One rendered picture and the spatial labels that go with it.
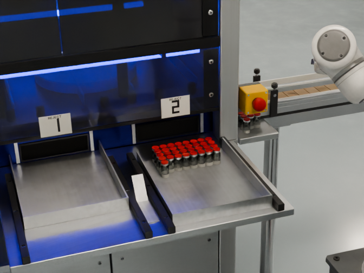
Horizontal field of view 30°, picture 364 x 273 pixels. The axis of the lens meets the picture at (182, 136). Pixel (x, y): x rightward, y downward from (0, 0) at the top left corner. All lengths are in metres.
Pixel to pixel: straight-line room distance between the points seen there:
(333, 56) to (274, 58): 3.98
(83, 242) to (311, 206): 1.94
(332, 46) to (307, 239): 1.93
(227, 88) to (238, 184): 0.31
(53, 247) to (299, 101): 0.98
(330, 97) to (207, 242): 0.62
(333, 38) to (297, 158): 2.53
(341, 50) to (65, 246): 0.77
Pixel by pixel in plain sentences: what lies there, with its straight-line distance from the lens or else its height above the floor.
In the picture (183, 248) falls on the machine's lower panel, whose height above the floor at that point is 0.53.
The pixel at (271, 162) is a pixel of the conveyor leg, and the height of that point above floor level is 0.69.
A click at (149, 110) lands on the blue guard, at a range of 1.91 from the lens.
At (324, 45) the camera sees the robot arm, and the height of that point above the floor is 1.38.
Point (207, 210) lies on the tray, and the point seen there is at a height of 0.91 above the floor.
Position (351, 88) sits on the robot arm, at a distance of 1.35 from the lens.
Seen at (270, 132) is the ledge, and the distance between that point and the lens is 2.10.
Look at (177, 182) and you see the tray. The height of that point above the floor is 0.88.
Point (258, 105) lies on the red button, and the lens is 1.98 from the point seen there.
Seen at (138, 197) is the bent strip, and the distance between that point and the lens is 1.74.
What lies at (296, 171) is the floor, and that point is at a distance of 3.69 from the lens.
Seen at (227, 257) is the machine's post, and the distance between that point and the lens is 2.26.
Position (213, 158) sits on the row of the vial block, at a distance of 1.90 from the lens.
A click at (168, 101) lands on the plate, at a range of 1.91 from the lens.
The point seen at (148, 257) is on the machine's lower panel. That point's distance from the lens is 2.15.
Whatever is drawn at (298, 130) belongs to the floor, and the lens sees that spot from 4.13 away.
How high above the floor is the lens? 1.80
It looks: 27 degrees down
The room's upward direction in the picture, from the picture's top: 1 degrees counter-clockwise
